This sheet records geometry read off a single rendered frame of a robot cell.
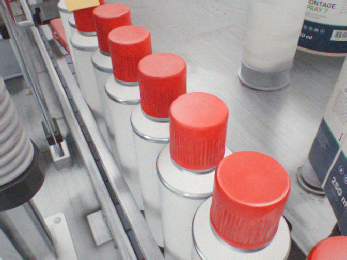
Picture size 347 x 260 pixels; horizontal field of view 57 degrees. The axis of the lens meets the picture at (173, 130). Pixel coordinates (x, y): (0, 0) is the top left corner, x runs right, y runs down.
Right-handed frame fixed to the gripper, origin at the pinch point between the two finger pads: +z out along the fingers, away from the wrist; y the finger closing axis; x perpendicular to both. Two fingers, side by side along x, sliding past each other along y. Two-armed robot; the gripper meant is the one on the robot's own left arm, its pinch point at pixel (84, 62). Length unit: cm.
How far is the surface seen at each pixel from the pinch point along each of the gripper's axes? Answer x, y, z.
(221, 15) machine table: 26, 43, -8
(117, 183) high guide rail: -23.0, -3.8, 15.4
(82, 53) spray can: -18.3, -2.2, 2.4
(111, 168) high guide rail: -21.4, -3.7, 14.1
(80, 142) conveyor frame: -5.0, -4.9, 11.5
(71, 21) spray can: -14.0, -1.7, -2.3
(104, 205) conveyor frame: -14.1, -5.1, 19.0
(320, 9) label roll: -7.6, 41.3, 3.0
